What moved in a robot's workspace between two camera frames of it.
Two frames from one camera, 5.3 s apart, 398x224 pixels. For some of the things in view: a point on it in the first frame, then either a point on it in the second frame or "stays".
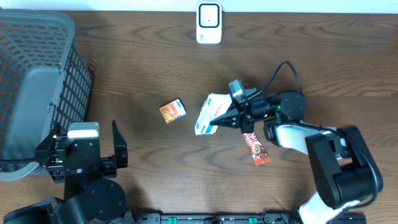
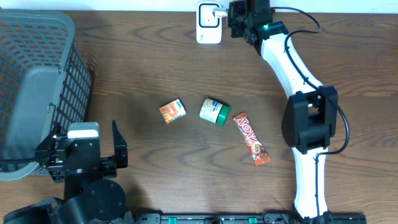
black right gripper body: (263, 110) -> (239, 20)
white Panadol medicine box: (213, 105) -> (222, 13)
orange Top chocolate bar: (260, 156) stays
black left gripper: (109, 167) stays
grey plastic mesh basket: (45, 79) stays
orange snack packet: (173, 111) stays
